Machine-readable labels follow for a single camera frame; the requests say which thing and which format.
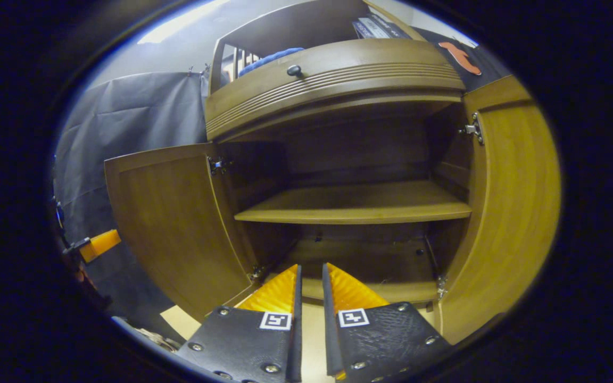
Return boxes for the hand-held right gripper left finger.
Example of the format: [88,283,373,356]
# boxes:
[176,263,303,383]

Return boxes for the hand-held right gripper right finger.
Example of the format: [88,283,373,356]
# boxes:
[321,262,453,383]

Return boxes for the black spine book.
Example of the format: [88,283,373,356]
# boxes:
[370,13,412,39]

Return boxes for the wooden inner shelf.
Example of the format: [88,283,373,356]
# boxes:
[234,180,473,225]

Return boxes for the wooden cabinet drawer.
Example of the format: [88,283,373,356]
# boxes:
[205,38,464,115]

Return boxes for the wooden shoe cabinet door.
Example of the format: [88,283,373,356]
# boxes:
[437,74,562,346]
[103,143,259,322]

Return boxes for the blue towel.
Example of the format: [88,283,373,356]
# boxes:
[237,47,305,78]

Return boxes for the wooden double-door shoe cabinet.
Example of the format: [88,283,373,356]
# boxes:
[103,0,562,346]

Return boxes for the white spine book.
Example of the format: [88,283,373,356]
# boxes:
[359,17,392,39]

